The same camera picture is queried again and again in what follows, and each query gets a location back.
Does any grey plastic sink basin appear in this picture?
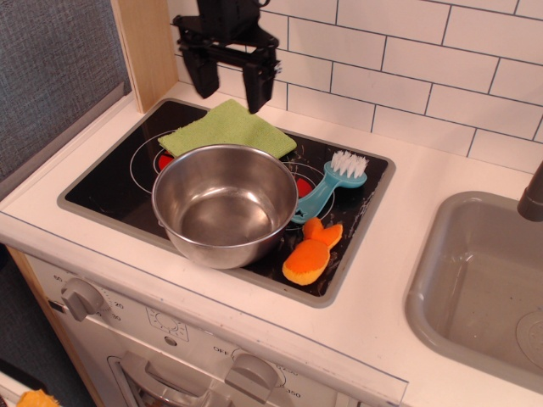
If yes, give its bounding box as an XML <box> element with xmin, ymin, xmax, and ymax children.
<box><xmin>406</xmin><ymin>191</ymin><xmax>542</xmax><ymax>393</ymax></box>

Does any wooden side post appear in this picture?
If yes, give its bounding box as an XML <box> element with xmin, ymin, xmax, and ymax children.
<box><xmin>110</xmin><ymin>0</ymin><xmax>178</xmax><ymax>114</ymax></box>

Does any green cloth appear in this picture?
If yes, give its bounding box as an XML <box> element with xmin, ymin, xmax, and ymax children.
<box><xmin>159</xmin><ymin>99</ymin><xmax>297</xmax><ymax>159</ymax></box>

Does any grey right oven knob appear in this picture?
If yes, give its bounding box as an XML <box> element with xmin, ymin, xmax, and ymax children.
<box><xmin>225</xmin><ymin>354</ymin><xmax>280</xmax><ymax>404</ymax></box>

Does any stainless steel bowl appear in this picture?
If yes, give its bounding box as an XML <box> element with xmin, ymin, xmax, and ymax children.
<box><xmin>152</xmin><ymin>144</ymin><xmax>298</xmax><ymax>270</ymax></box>

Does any oven door handle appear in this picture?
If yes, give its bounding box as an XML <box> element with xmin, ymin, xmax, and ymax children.
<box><xmin>145</xmin><ymin>360</ymin><xmax>210</xmax><ymax>396</ymax></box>

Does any orange object bottom left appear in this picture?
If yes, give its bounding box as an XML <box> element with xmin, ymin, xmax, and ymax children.
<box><xmin>16</xmin><ymin>389</ymin><xmax>60</xmax><ymax>407</ymax></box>

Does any orange plush fish toy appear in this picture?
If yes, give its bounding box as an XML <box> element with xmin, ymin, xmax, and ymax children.
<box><xmin>283</xmin><ymin>217</ymin><xmax>343</xmax><ymax>286</ymax></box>

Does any grey faucet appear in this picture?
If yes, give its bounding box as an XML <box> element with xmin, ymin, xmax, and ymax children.
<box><xmin>517</xmin><ymin>163</ymin><xmax>543</xmax><ymax>222</ymax></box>

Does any grey left timer knob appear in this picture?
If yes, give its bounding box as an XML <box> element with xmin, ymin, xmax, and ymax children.
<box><xmin>61</xmin><ymin>278</ymin><xmax>104</xmax><ymax>321</ymax></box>

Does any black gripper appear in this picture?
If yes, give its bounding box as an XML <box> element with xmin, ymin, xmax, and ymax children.
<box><xmin>173</xmin><ymin>1</ymin><xmax>279</xmax><ymax>114</ymax></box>

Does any blue dish brush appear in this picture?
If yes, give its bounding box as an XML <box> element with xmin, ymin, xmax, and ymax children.
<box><xmin>292</xmin><ymin>150</ymin><xmax>369</xmax><ymax>225</ymax></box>

